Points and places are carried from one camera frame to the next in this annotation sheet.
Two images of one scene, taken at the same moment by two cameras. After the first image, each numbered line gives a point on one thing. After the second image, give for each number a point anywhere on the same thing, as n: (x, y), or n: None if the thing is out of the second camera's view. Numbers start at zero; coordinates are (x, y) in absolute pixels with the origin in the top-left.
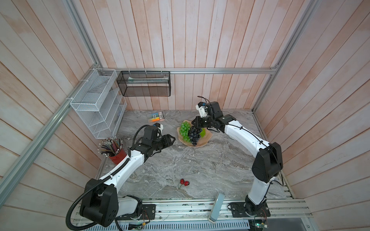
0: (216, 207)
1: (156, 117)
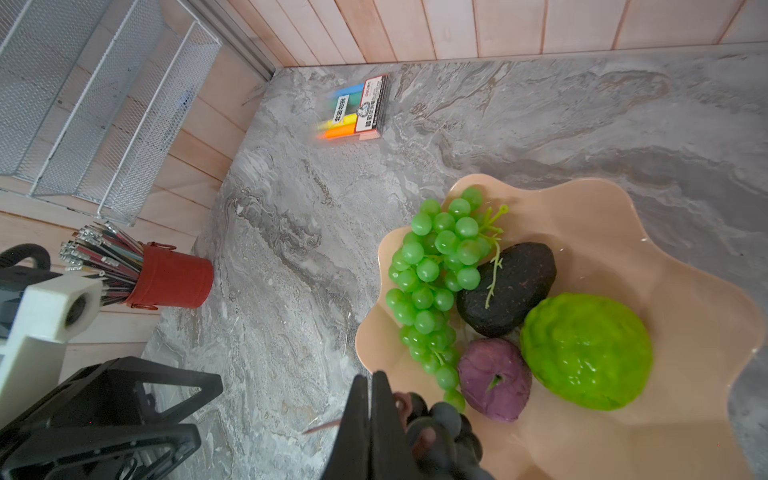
0: None
1: (358, 111)
